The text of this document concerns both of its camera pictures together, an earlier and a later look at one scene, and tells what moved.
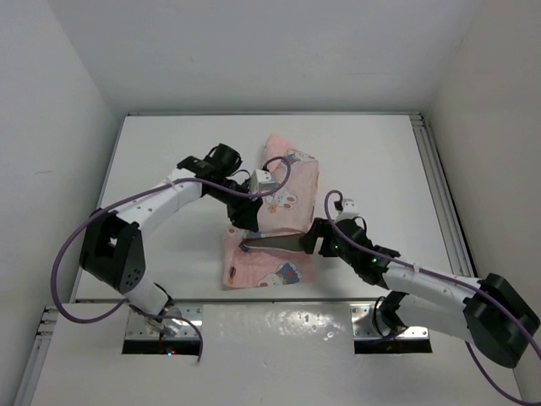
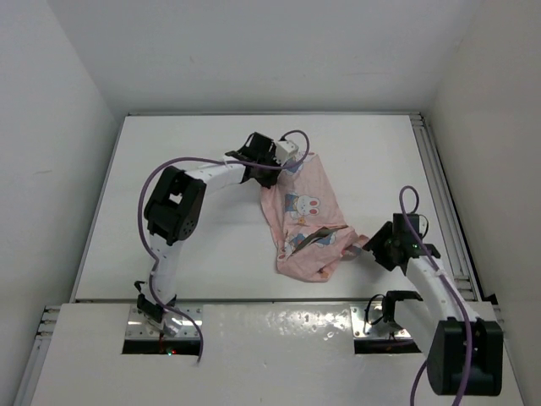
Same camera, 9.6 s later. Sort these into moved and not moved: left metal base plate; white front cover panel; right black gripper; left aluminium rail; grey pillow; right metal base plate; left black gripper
Moved: left black gripper; right black gripper; grey pillow
Not moved: left aluminium rail; left metal base plate; right metal base plate; white front cover panel
